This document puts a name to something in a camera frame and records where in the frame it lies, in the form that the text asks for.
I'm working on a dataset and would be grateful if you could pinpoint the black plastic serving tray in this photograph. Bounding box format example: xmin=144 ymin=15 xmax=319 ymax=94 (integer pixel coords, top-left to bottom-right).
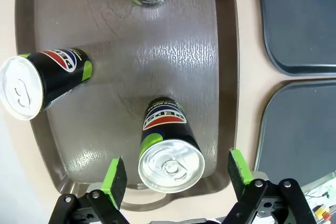
xmin=256 ymin=0 xmax=336 ymax=78
xmin=253 ymin=80 xmax=336 ymax=185

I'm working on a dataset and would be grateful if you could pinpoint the brown plastic serving tray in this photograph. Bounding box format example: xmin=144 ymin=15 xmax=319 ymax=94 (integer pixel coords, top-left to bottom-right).
xmin=15 ymin=0 xmax=240 ymax=212

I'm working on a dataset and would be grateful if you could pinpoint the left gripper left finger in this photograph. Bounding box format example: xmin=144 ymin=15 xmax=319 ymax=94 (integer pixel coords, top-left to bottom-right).
xmin=47 ymin=156 xmax=128 ymax=224

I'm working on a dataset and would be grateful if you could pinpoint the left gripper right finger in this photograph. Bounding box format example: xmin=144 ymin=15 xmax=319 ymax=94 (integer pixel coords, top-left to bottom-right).
xmin=223 ymin=149 xmax=317 ymax=224

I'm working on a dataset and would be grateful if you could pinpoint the yellow emergency stop box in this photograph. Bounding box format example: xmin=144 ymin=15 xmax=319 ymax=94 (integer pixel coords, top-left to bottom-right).
xmin=313 ymin=204 xmax=330 ymax=219

